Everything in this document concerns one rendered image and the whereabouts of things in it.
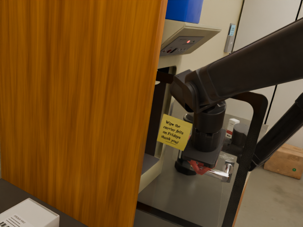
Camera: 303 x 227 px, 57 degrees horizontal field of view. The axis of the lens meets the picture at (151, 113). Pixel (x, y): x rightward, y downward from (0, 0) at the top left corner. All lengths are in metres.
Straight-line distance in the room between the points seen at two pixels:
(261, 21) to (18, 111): 3.22
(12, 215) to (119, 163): 0.32
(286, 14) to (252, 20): 0.38
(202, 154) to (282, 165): 3.07
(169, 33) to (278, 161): 3.06
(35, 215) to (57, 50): 0.43
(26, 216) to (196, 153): 0.48
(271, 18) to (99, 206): 3.26
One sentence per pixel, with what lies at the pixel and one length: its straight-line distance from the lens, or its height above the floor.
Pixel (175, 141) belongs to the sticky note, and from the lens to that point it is 0.71.
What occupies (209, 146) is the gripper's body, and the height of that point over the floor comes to 1.29.
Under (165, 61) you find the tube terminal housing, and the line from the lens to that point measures 0.87.
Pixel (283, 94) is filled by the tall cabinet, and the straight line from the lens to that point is 3.76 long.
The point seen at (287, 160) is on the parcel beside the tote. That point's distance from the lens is 3.59.
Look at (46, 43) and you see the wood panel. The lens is 0.77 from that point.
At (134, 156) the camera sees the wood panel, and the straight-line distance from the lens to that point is 0.66.
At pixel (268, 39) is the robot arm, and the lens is 0.32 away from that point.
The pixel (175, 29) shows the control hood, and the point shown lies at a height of 1.49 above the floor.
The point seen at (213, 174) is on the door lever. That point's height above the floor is 1.20.
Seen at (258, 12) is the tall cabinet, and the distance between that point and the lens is 3.76.
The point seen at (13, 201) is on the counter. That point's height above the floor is 0.94.
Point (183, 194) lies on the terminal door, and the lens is 0.77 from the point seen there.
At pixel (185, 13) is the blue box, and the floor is 1.53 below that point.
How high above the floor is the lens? 1.51
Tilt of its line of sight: 19 degrees down
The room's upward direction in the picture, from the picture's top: 9 degrees clockwise
